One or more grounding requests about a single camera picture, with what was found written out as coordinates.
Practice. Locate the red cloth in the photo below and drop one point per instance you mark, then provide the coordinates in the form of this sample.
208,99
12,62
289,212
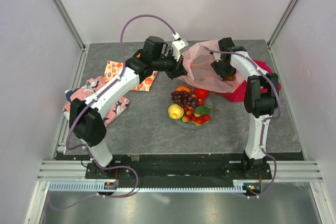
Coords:
239,94

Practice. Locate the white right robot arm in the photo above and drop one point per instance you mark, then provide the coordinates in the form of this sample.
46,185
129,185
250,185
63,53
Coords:
261,99

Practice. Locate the purple fake grape bunch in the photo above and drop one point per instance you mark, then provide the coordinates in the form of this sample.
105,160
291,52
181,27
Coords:
185,99

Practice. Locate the red yellow fake fruit bunch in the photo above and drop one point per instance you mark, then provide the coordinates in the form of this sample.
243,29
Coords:
198,111

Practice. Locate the yellow fake pear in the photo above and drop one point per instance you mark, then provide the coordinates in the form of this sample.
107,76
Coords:
175,111

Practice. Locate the orange fake mandarin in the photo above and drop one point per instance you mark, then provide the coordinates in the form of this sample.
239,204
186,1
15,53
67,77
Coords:
183,88

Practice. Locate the grey-green round plate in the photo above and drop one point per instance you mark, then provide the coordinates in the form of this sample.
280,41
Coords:
196,122

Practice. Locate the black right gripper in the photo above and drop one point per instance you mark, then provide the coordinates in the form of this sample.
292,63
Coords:
216,66

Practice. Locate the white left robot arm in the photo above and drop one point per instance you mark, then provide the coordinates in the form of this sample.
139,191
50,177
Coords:
86,116

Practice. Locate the blue-grey cable duct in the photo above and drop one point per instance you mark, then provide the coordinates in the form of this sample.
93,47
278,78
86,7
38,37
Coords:
104,187

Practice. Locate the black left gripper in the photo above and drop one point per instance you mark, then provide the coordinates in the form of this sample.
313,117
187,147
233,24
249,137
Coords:
178,70

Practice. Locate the red fake apple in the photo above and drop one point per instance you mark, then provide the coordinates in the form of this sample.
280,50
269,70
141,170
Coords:
201,93

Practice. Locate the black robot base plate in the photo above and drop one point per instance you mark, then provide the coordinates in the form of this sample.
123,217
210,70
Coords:
225,166

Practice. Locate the pink plastic bag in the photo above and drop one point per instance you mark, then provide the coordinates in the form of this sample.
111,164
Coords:
197,62

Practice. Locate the pink navy floral cloth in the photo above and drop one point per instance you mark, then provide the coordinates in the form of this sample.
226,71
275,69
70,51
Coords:
91,86

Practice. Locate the brown fake kiwi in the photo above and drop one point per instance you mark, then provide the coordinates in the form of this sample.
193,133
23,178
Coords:
231,78

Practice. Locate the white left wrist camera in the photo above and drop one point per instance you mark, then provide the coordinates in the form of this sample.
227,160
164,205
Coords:
179,46

